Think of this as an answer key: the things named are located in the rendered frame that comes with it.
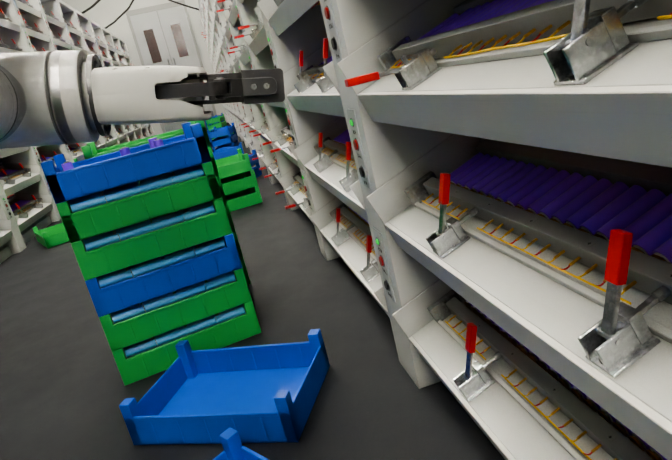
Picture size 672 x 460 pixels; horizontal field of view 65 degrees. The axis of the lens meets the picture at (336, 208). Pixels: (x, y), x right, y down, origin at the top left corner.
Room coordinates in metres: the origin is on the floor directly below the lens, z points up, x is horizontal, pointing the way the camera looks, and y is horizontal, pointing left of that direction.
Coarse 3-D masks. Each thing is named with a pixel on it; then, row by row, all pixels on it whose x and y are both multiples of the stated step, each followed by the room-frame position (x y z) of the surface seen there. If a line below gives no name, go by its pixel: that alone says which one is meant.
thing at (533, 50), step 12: (636, 36) 0.30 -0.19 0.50; (648, 36) 0.30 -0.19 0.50; (660, 36) 0.29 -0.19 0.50; (516, 48) 0.43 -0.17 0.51; (528, 48) 0.41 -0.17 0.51; (540, 48) 0.39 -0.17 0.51; (444, 60) 0.56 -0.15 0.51; (456, 60) 0.53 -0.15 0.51; (468, 60) 0.51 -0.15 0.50; (480, 60) 0.48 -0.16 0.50; (492, 60) 0.47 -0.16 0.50
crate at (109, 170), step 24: (144, 144) 1.23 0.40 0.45; (168, 144) 1.06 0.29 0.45; (192, 144) 1.07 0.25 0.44; (48, 168) 0.99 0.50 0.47; (96, 168) 1.01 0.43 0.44; (120, 168) 1.03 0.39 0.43; (144, 168) 1.04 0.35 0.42; (168, 168) 1.05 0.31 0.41; (72, 192) 1.00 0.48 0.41; (96, 192) 1.01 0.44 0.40
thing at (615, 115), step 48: (432, 0) 0.77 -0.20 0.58; (384, 48) 0.75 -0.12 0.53; (384, 96) 0.63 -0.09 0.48; (432, 96) 0.49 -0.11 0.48; (480, 96) 0.40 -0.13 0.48; (528, 96) 0.34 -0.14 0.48; (576, 96) 0.29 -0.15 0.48; (624, 96) 0.26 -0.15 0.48; (528, 144) 0.37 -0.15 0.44; (576, 144) 0.32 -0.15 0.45; (624, 144) 0.28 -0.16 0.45
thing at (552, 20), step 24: (600, 0) 0.35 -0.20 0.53; (624, 0) 0.34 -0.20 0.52; (648, 0) 0.32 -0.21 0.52; (480, 24) 0.52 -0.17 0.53; (504, 24) 0.46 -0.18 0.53; (528, 24) 0.43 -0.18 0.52; (552, 24) 0.41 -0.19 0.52; (408, 48) 0.68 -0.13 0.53; (456, 48) 0.55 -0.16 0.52; (480, 48) 0.49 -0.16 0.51
